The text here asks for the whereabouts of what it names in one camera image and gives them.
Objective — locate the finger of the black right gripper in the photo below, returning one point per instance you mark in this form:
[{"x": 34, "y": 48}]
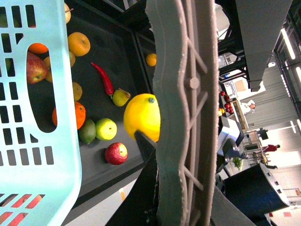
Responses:
[{"x": 146, "y": 145}]

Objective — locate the yellow lemon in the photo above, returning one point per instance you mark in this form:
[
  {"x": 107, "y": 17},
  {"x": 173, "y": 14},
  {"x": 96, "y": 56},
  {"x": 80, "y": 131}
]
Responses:
[{"x": 142, "y": 114}]

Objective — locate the grey basket handle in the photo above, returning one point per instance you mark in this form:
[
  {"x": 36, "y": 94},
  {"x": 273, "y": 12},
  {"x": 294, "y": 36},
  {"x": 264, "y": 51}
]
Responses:
[{"x": 185, "y": 83}]

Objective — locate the light blue basket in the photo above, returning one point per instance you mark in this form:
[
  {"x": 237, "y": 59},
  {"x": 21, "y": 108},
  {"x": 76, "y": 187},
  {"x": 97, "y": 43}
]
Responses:
[{"x": 37, "y": 157}]

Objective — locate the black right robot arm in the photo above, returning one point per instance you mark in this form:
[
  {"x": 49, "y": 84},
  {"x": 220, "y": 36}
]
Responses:
[{"x": 249, "y": 188}]

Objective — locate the orange on neighbouring shelf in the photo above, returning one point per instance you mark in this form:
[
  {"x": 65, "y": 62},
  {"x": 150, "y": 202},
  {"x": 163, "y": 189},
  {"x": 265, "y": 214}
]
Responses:
[{"x": 151, "y": 59}]

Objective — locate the red apple front right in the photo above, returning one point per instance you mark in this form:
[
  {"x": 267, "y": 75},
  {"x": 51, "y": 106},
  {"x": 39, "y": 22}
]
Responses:
[{"x": 116, "y": 153}]

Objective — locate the red apple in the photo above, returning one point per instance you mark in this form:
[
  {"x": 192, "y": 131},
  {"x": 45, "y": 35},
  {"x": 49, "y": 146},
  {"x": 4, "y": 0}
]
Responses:
[
  {"x": 116, "y": 153},
  {"x": 36, "y": 69}
]

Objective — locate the bright green apple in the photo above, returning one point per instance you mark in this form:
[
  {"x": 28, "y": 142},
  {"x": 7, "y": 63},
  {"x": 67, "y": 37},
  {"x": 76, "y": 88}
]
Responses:
[{"x": 106, "y": 129}]

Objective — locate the yellow-green pear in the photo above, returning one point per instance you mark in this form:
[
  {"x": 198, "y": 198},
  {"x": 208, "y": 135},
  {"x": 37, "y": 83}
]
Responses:
[{"x": 120, "y": 97}]

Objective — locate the green avocado right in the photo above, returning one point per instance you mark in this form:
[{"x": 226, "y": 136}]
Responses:
[{"x": 87, "y": 132}]

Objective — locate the red chili pepper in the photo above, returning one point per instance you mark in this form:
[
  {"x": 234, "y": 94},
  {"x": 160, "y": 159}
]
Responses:
[{"x": 108, "y": 87}]

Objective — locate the large orange centre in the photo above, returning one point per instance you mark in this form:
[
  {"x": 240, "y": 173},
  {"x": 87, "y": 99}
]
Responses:
[{"x": 80, "y": 113}]

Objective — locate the green-brown kiwi lower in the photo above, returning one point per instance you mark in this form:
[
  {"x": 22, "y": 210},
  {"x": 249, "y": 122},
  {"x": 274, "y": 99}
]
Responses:
[{"x": 77, "y": 91}]

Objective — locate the green-brown kiwi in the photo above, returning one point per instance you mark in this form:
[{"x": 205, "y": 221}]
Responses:
[
  {"x": 72, "y": 59},
  {"x": 77, "y": 91}
]

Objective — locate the green-brown kiwi upper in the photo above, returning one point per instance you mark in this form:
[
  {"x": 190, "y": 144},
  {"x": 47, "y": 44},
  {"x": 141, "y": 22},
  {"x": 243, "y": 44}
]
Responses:
[{"x": 72, "y": 59}]

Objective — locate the orange-yellow round fruit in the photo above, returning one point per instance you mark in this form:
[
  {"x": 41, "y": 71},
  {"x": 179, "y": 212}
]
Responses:
[{"x": 49, "y": 73}]

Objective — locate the yellow-orange apple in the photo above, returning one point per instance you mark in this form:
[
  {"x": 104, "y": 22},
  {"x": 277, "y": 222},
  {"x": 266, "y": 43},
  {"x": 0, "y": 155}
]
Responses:
[{"x": 78, "y": 44}]

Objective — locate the red apple centre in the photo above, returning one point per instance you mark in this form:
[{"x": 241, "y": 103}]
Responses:
[{"x": 36, "y": 69}]

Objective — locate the pink peach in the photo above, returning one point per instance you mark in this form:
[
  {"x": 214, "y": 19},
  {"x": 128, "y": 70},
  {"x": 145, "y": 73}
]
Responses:
[{"x": 14, "y": 209}]

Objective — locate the small orange near apple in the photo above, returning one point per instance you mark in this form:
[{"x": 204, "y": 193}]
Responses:
[{"x": 38, "y": 48}]

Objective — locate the white round pear with stem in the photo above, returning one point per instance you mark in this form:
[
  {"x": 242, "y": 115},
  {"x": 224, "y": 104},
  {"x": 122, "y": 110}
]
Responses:
[{"x": 68, "y": 15}]

